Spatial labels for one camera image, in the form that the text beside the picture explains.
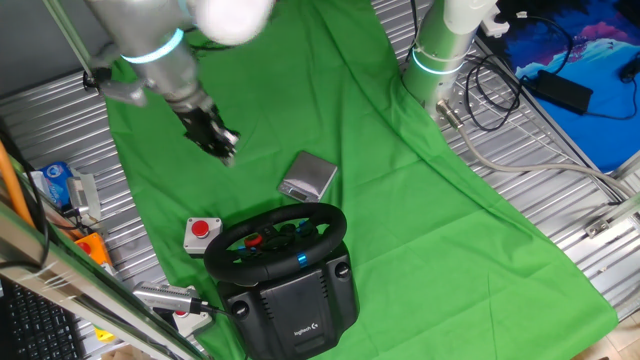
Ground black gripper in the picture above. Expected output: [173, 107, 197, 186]
[174, 103, 242, 169]

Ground black steering wheel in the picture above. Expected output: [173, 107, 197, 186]
[203, 202, 348, 286]

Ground black steering wheel base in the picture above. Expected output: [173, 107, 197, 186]
[215, 239, 360, 360]

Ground grey box red mushroom button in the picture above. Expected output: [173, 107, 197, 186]
[182, 216, 224, 256]

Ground silver digital scale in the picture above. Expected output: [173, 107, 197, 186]
[277, 151, 339, 204]

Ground orange box red button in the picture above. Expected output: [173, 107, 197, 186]
[74, 232, 114, 266]

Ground blue white tissue pack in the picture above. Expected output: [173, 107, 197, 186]
[29, 160, 76, 209]

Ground grey box small red button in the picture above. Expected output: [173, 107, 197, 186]
[172, 309, 215, 337]

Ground thin metal stand rod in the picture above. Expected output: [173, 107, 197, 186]
[42, 0, 104, 94]

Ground orange pipe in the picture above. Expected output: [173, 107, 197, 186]
[0, 139, 36, 229]

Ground green cloth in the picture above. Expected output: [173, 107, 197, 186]
[99, 0, 620, 360]

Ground black keyboard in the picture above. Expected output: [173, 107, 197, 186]
[0, 279, 86, 360]

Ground black power adapter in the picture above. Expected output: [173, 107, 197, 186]
[534, 69, 595, 115]

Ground blue printed desk mat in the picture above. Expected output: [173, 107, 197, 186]
[499, 0, 640, 174]

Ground aluminium profile bar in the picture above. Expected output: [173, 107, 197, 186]
[584, 192, 640, 239]

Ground wrist camera with silver bracket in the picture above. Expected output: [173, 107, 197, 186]
[92, 44, 150, 109]

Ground silver ribbed camera module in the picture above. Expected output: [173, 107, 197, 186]
[66, 172, 103, 224]

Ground silver depth camera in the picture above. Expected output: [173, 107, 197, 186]
[132, 280, 209, 317]

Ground aluminium frame beam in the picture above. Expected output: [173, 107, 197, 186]
[0, 197, 211, 360]

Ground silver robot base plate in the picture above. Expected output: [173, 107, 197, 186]
[424, 69, 482, 127]

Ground thick grey robot cable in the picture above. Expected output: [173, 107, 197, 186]
[434, 99, 636, 201]

